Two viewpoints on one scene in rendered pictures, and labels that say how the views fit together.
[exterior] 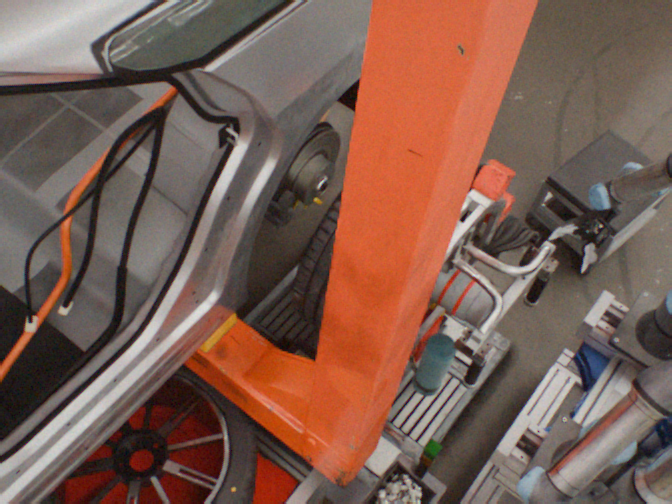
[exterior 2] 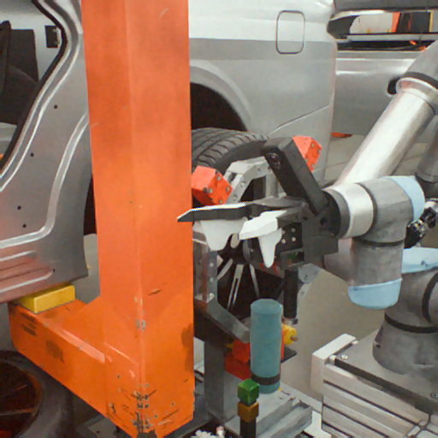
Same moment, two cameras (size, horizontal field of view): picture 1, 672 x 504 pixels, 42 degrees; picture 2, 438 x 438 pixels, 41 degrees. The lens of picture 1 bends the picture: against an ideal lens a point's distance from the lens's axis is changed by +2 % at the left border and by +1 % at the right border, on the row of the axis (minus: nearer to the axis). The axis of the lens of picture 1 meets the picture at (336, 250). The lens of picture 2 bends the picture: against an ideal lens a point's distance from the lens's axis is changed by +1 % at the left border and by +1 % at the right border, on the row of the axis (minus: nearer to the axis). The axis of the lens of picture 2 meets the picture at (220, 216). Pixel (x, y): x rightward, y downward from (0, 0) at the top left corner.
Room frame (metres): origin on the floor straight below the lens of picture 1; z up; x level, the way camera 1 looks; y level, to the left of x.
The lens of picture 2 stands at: (-0.28, -0.60, 1.45)
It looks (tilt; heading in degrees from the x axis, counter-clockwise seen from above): 17 degrees down; 15
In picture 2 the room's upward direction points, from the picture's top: straight up
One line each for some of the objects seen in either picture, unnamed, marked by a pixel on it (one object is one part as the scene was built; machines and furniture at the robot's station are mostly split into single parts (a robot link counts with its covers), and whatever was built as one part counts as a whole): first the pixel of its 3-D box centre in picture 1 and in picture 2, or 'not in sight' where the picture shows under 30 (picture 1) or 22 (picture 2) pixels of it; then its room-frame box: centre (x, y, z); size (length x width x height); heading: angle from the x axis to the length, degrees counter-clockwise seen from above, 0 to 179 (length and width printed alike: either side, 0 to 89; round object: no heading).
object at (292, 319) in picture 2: (475, 369); (290, 293); (1.09, -0.42, 0.83); 0.04 x 0.04 x 0.16
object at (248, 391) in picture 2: (432, 449); (248, 391); (0.92, -0.35, 0.64); 0.04 x 0.04 x 0.04; 60
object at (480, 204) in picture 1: (439, 275); (263, 246); (1.35, -0.30, 0.85); 0.54 x 0.07 x 0.54; 150
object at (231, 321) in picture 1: (204, 319); (44, 292); (1.17, 0.34, 0.71); 0.14 x 0.14 x 0.05; 60
